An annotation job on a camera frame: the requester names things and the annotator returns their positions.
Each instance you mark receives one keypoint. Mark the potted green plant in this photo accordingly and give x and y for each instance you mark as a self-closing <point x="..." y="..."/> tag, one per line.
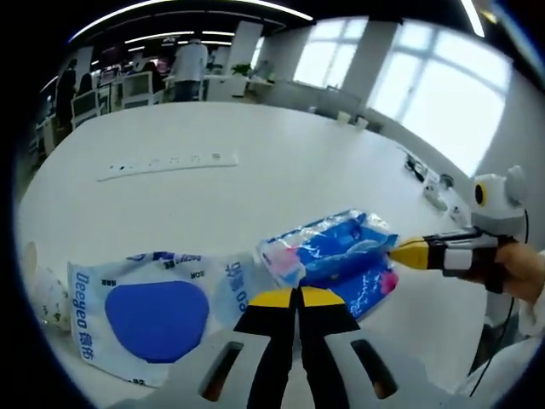
<point x="241" y="69"/>

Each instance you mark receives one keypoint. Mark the white office chair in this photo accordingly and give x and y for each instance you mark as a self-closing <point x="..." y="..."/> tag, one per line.
<point x="85" y="108"/>
<point x="137" y="89"/>

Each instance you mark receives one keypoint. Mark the straight ceiling light strip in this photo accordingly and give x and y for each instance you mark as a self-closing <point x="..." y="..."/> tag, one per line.
<point x="472" y="17"/>

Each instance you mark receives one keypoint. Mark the white power strip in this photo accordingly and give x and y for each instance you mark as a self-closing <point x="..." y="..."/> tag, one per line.
<point x="170" y="164"/>

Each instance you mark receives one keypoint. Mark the white charger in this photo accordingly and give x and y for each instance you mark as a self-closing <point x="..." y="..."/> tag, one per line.
<point x="434" y="191"/>

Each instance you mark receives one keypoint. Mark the person's right hand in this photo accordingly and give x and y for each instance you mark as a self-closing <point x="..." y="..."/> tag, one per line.
<point x="523" y="272"/>

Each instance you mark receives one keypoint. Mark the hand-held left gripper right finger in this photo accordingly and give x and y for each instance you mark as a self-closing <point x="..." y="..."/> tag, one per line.
<point x="323" y="341"/>

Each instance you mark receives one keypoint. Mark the office window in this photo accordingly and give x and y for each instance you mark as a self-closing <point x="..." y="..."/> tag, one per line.
<point x="330" y="55"/>
<point x="443" y="98"/>

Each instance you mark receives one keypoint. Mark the person's white coat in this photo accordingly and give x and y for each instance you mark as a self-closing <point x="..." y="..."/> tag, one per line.
<point x="511" y="375"/>

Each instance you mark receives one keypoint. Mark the small white cup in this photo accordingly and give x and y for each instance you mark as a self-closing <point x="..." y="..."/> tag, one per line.
<point x="342" y="117"/>
<point x="362" y="123"/>

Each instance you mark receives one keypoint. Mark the white wet wipes pack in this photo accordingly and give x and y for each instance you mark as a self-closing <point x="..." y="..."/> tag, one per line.
<point x="149" y="315"/>

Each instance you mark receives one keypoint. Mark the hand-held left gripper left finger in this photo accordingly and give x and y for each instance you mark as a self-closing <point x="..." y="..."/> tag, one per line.
<point x="272" y="341"/>

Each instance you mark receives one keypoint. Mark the white cabinet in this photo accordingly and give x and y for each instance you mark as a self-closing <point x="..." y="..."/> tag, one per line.
<point x="238" y="87"/>

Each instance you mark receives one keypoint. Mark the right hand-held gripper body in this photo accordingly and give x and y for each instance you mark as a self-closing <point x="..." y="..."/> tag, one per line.
<point x="498" y="213"/>

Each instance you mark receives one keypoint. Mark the blue tissue pack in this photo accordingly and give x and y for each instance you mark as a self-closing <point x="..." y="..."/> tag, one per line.
<point x="340" y="255"/>

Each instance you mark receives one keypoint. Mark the curved ceiling light strip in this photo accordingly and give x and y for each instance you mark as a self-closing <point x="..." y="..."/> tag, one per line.
<point x="191" y="5"/>

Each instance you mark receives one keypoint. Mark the white adapter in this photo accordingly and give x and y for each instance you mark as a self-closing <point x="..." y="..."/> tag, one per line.
<point x="456" y="213"/>

